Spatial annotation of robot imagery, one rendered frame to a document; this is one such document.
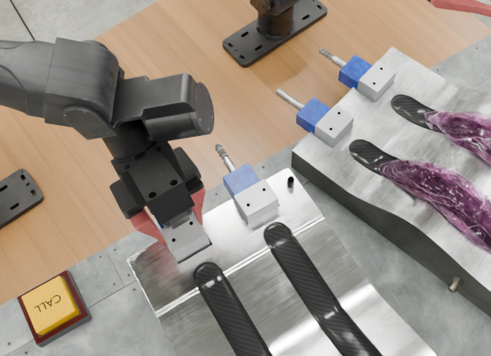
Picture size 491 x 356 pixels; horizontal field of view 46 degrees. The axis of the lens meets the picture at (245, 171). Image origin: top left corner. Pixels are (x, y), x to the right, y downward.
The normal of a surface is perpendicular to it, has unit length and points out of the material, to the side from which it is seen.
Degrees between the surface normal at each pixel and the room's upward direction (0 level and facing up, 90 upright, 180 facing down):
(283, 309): 2
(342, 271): 3
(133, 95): 17
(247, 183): 0
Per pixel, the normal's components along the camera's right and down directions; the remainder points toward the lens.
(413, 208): -0.24, -0.59
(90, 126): -0.01, 0.89
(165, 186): -0.30, -0.73
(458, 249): 0.16, -0.27
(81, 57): 0.29, -0.43
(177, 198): 0.43, 0.48
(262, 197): -0.04, -0.45
